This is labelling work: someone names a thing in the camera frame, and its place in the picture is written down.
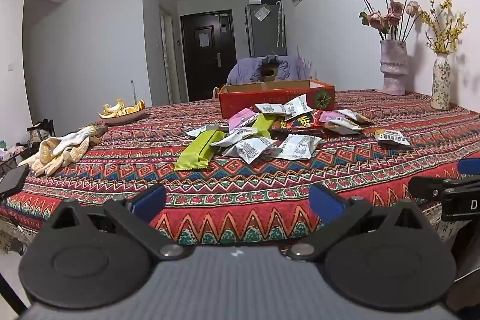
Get green snack packet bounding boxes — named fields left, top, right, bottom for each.
left=174, top=130, right=226, bottom=171
left=250, top=113, right=280, bottom=139

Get purple wall stickers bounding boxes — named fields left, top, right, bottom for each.
left=296, top=46, right=314, bottom=78

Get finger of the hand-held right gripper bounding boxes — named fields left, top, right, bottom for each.
left=408, top=176, right=466, bottom=201
left=457, top=157, right=480, bottom=175

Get pile of white packets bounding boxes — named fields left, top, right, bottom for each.
left=185, top=95, right=374, bottom=165

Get red cardboard box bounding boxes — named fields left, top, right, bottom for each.
left=218, top=79, right=335, bottom=119

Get dark bag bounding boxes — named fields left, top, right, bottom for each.
left=26, top=118, right=55, bottom=153

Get white knit glove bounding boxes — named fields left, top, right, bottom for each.
left=61, top=125, right=108, bottom=148
left=18, top=137, right=91, bottom=177

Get dried pink roses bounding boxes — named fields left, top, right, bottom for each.
left=344, top=0, right=424, bottom=42

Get pink snack packet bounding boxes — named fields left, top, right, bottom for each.
left=228, top=108, right=260, bottom=130
left=319, top=111, right=350, bottom=124

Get floral white vase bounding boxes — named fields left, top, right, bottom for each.
left=431, top=55, right=451, bottom=111

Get orange printed snack bag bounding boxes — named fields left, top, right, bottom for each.
left=279, top=110, right=328, bottom=135

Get oval plate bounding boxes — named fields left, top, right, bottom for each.
left=99, top=109, right=148, bottom=125

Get black smartphone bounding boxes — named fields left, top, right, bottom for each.
left=0, top=164, right=30, bottom=199

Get pink textured vase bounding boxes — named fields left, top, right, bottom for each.
left=379, top=39, right=409, bottom=96

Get grey refrigerator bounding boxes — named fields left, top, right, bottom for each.
left=245, top=1, right=288, bottom=58

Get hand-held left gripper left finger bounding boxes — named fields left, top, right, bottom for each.
left=45, top=184, right=196, bottom=261

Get white golden snack packet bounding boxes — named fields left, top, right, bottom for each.
left=374, top=129, right=412, bottom=148

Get patterned red tablecloth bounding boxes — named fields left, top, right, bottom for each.
left=0, top=89, right=480, bottom=254

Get black entrance door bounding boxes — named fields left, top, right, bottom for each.
left=179, top=9, right=238, bottom=103

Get yellow flower sprigs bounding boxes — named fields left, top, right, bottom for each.
left=421, top=0, right=469, bottom=57

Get purple jacket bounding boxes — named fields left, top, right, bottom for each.
left=226, top=55, right=314, bottom=85

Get white folded umbrella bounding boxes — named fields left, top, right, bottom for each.
left=276, top=1, right=285, bottom=48

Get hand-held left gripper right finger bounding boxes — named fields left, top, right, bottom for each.
left=281, top=183, right=430, bottom=261

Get plate of fruit peels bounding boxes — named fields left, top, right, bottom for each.
left=98, top=99, right=146, bottom=117

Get brown chair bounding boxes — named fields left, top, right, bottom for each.
left=260, top=61, right=283, bottom=83

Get glass interior door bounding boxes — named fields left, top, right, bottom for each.
left=159, top=4, right=181, bottom=105

